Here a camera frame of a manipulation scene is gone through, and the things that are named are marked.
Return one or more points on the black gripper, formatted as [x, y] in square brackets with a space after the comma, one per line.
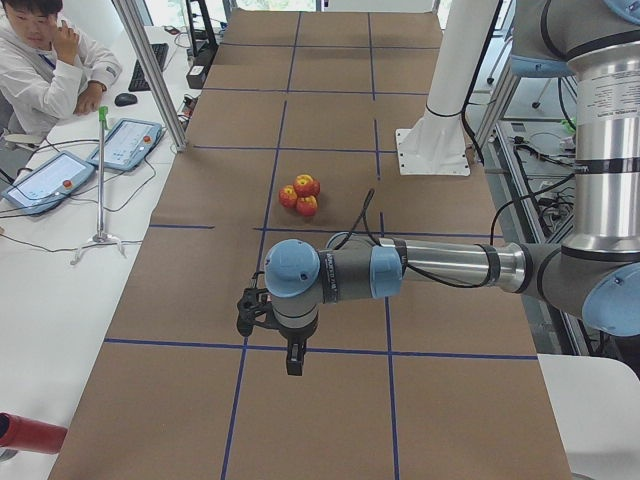
[294, 335]

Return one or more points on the red yellow apple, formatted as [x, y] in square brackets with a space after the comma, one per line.
[305, 186]

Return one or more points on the person's left hand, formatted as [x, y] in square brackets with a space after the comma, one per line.
[90, 99]

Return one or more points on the person's right hand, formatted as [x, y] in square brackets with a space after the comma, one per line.
[65, 41]

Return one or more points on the red apple front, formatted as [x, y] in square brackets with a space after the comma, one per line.
[307, 206]

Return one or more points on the red apple left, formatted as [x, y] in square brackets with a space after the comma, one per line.
[287, 197]

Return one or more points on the blue teach pendant far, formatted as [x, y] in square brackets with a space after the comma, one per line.
[128, 143]

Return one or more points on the blue teach pendant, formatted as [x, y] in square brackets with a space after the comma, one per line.
[47, 186]
[128, 143]

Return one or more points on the red cylinder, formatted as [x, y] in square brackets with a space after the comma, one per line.
[26, 434]

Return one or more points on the black box on table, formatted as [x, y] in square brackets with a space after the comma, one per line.
[196, 77]

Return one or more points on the blue teach pendant near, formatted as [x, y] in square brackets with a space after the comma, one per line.
[47, 186]

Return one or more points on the black computer mouse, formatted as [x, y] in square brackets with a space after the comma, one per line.
[125, 99]

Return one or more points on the silver stand with green tip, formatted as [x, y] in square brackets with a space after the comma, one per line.
[101, 237]

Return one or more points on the person in white hoodie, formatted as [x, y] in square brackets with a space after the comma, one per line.
[41, 89]

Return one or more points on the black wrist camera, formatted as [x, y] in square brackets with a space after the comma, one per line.
[255, 310]

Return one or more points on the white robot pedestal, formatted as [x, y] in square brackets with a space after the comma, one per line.
[436, 145]

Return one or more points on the aluminium frame rack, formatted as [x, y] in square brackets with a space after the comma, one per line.
[520, 128]

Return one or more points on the aluminium frame post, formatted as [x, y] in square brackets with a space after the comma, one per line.
[131, 20]

